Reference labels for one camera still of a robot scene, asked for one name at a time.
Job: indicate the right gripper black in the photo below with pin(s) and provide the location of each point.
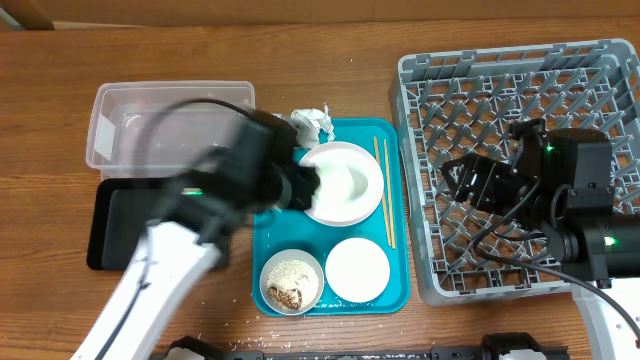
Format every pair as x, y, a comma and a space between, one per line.
488, 170

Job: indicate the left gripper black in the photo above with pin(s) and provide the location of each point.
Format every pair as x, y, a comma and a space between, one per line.
305, 179

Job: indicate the white cup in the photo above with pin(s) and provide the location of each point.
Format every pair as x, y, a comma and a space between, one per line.
337, 186

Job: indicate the large pink plate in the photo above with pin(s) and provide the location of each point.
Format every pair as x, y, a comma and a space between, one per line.
368, 179

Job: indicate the small pink bowl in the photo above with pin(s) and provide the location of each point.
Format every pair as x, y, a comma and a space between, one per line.
357, 270

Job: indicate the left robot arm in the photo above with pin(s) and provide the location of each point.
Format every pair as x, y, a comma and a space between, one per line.
142, 304

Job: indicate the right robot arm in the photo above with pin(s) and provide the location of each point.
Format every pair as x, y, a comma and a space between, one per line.
558, 185

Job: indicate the grey dishwasher rack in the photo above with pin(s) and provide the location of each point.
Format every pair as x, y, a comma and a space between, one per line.
449, 104

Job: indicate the crumpled white napkin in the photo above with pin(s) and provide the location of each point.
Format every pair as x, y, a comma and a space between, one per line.
309, 123

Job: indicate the teal plastic tray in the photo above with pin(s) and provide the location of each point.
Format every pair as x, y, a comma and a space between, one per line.
282, 230

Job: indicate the grey bowl with rice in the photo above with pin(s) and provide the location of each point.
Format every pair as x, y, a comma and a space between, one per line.
291, 282

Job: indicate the clear plastic bin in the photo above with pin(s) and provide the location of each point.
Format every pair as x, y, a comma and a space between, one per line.
123, 110

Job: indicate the black plastic bin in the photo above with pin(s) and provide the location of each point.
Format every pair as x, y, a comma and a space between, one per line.
120, 225

